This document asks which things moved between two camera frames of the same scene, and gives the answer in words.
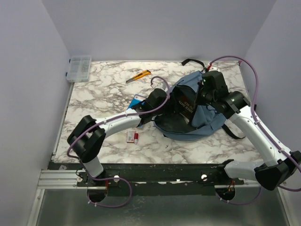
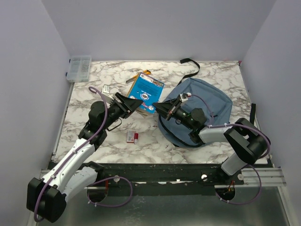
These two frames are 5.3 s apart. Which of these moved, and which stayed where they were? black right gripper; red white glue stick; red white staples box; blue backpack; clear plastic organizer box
Moved: blue backpack; black right gripper
Stayed: clear plastic organizer box; red white staples box; red white glue stick
